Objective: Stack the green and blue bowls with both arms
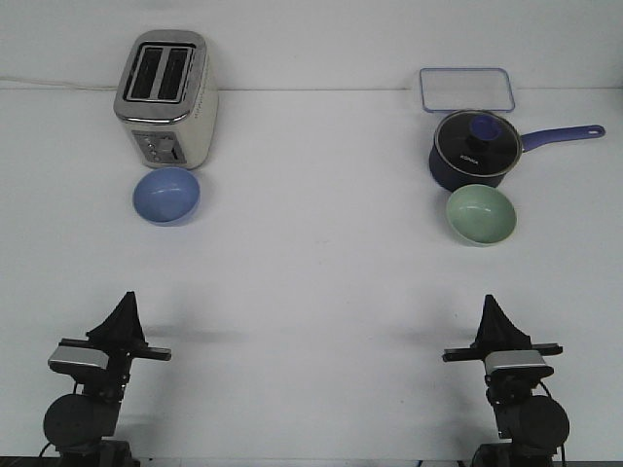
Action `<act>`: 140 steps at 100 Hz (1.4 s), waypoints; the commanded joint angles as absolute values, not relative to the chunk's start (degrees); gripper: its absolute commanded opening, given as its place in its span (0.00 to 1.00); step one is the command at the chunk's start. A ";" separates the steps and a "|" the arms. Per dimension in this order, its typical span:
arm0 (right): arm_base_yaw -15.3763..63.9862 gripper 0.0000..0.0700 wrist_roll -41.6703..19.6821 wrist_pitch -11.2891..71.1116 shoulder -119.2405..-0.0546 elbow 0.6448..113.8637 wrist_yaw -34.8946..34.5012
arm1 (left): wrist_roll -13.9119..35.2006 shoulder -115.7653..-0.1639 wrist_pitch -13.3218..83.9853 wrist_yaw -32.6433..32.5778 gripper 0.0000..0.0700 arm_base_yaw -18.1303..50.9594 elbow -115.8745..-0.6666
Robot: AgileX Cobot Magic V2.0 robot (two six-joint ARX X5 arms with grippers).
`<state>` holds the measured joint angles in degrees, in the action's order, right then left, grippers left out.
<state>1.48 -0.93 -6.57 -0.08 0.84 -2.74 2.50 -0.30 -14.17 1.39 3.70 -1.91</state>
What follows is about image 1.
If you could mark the blue saucepan with handle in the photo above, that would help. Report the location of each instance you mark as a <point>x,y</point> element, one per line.
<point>451,179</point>

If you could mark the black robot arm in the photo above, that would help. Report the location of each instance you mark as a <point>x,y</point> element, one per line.
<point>531,424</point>
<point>80,425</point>

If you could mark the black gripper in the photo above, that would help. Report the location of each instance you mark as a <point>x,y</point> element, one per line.
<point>121,325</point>
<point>496,328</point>

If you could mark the green bowl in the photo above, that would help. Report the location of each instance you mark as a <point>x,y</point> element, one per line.
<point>481,215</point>

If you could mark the glass pot lid blue knob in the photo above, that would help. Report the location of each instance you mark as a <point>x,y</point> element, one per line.
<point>478,143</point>

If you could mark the blue bowl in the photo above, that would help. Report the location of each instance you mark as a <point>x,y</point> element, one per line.
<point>167,197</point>

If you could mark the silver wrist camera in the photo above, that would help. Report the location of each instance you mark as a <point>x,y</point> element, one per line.
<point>70,360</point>
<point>513,360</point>

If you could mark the silver two-slot toaster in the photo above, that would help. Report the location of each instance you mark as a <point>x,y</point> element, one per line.
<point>167,99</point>

